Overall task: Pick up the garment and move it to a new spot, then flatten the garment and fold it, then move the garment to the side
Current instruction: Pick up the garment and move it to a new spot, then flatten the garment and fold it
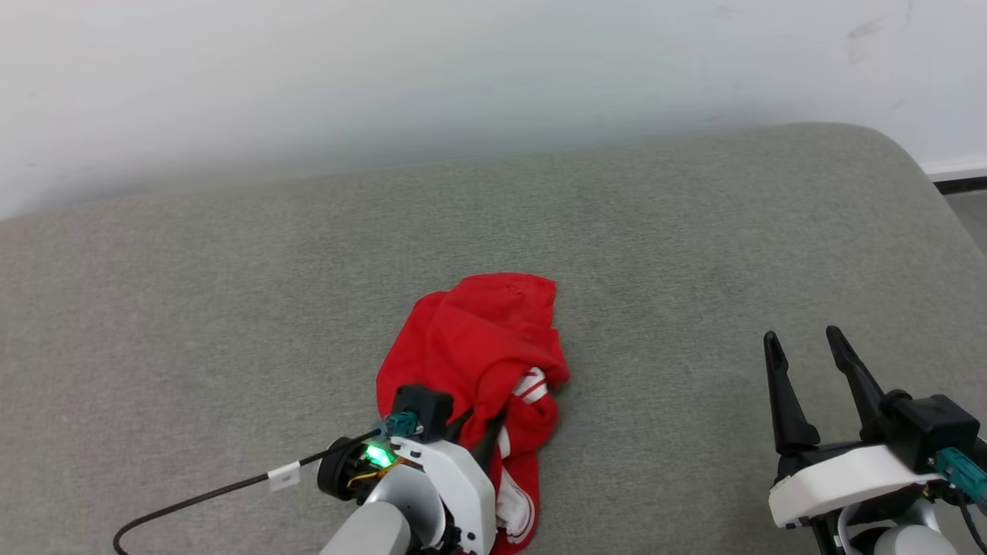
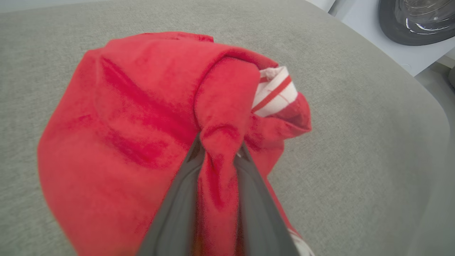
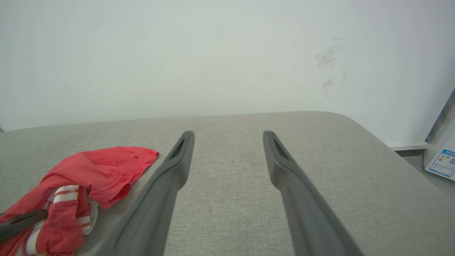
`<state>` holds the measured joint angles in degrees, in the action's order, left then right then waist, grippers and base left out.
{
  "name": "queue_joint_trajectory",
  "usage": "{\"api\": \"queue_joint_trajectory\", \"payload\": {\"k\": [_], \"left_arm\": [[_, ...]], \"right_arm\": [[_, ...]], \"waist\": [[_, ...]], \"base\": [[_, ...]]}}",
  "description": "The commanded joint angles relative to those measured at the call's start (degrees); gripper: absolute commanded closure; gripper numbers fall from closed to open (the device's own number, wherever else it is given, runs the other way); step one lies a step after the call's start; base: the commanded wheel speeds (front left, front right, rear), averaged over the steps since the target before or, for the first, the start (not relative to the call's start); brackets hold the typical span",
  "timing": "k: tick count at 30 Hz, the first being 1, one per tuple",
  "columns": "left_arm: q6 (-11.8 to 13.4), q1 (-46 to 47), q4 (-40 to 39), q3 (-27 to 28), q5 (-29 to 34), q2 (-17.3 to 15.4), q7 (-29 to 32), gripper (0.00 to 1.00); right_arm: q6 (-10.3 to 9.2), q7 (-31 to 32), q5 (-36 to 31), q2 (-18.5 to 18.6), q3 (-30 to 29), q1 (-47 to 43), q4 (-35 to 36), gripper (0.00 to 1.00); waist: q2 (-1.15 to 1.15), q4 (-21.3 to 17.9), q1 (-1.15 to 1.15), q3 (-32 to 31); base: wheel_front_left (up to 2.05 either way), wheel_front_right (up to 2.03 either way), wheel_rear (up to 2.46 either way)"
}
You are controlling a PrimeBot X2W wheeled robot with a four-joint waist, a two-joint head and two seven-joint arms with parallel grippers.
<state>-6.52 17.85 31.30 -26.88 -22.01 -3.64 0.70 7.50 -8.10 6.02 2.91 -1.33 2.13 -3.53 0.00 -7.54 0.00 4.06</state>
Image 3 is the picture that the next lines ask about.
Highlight red t-shirt with white trim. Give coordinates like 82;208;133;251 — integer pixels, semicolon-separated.
0;146;160;256

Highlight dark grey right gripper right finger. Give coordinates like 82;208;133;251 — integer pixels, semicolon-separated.
263;130;364;256

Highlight blue white energy label sticker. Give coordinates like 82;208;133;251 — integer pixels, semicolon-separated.
428;149;455;178

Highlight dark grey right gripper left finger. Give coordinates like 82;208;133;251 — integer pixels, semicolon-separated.
94;130;195;256

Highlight white washing machine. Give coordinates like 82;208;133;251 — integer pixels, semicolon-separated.
423;88;455;182

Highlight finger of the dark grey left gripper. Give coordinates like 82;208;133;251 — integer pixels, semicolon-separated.
0;209;49;233

